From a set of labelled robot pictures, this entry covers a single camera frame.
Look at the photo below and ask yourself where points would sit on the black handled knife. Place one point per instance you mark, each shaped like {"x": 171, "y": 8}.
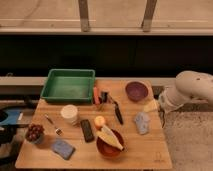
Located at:
{"x": 117, "y": 110}

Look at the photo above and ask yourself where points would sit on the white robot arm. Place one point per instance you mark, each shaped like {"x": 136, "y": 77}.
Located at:
{"x": 187, "y": 86}

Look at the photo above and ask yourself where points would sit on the yellow corn cob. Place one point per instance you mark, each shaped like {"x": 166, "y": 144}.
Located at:
{"x": 107, "y": 135}

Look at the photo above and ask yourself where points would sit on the white paper cup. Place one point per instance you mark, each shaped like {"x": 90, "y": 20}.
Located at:
{"x": 70, "y": 114}

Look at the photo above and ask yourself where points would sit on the blue sponge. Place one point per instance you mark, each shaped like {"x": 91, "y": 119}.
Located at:
{"x": 62, "y": 148}

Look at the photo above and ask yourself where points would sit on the yellow red apple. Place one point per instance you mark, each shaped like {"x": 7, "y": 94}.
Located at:
{"x": 99, "y": 121}

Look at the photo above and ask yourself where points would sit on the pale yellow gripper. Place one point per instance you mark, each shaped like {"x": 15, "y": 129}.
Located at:
{"x": 151, "y": 106}

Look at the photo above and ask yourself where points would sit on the red bowl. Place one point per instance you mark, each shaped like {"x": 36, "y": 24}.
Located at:
{"x": 109, "y": 151}

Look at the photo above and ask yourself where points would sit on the purple bowl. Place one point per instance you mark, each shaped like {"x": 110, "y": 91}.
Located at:
{"x": 136, "y": 91}

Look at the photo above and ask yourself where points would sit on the green plastic tray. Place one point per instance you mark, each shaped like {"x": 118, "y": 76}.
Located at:
{"x": 69, "y": 86}

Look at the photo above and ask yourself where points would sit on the bunch of dark grapes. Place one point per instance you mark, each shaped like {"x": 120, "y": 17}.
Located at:
{"x": 35, "y": 134}

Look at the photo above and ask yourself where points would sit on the orange carrot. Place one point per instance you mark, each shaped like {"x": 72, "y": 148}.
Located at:
{"x": 96, "y": 96}

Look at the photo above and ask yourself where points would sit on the blue object at left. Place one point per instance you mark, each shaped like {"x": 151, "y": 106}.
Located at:
{"x": 9, "y": 116}

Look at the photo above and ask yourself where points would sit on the black remote control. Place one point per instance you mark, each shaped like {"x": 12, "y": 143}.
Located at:
{"x": 87, "y": 130}

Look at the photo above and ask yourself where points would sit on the crumpled blue grey cloth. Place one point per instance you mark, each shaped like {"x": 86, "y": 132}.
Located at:
{"x": 142, "y": 122}

